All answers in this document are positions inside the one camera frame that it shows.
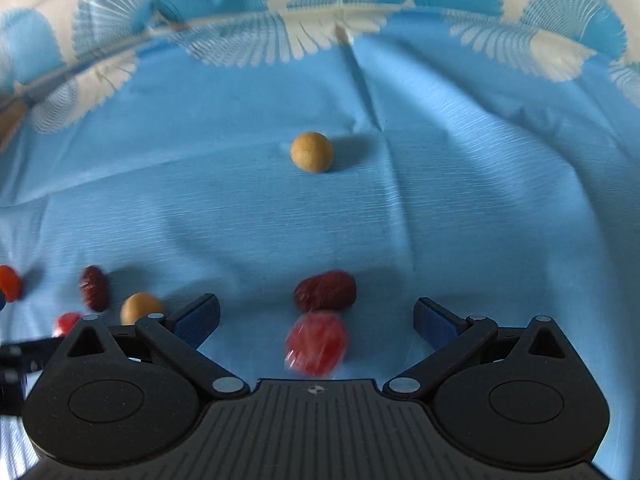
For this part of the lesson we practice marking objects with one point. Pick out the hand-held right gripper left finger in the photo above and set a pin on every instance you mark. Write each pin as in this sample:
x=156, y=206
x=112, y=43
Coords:
x=199, y=321

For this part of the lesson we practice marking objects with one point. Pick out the plastic-wrapped orange fruit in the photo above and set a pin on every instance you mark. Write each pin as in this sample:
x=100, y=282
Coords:
x=9, y=284

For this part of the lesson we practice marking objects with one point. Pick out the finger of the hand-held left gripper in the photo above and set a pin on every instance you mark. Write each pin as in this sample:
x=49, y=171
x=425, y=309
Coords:
x=30, y=348

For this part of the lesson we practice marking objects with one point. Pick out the blue fan-print cloth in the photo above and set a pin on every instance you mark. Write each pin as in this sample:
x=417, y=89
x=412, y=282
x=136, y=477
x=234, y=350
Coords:
x=450, y=185

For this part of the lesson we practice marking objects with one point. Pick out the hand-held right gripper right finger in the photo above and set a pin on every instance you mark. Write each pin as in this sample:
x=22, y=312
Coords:
x=434, y=324

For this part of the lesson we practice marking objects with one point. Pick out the dark red date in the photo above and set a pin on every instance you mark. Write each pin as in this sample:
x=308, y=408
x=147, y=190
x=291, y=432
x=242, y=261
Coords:
x=95, y=287
x=325, y=291

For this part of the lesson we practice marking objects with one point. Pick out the tan longan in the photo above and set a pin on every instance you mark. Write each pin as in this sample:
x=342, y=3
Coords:
x=312, y=152
x=140, y=308

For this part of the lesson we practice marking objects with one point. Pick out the plastic-wrapped red fruit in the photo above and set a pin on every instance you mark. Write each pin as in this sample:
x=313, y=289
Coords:
x=316, y=344
x=66, y=322

